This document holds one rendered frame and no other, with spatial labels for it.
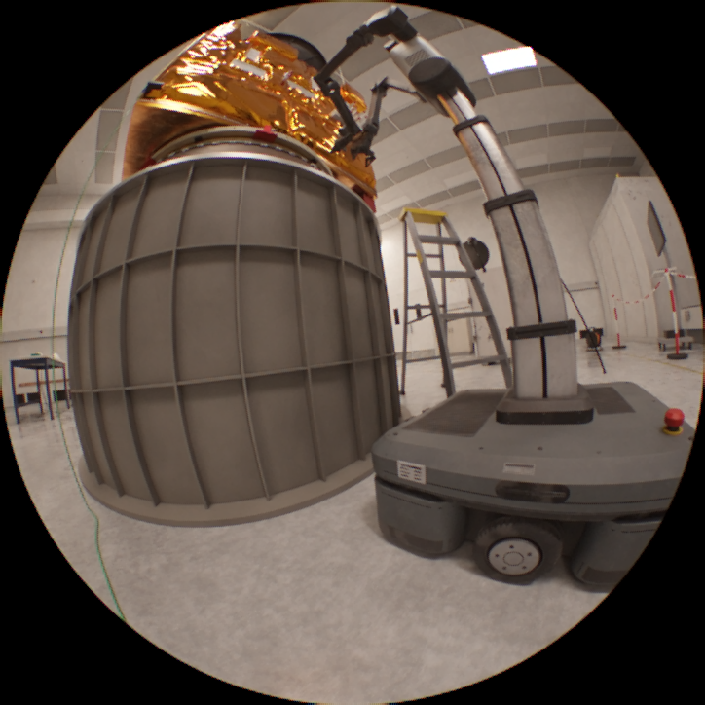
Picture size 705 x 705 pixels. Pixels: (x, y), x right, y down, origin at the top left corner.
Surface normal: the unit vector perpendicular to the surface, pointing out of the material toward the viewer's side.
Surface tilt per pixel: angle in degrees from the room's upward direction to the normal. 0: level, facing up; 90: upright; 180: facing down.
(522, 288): 90
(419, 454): 45
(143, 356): 90
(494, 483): 90
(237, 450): 90
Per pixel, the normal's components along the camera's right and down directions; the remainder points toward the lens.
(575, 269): -0.64, 0.07
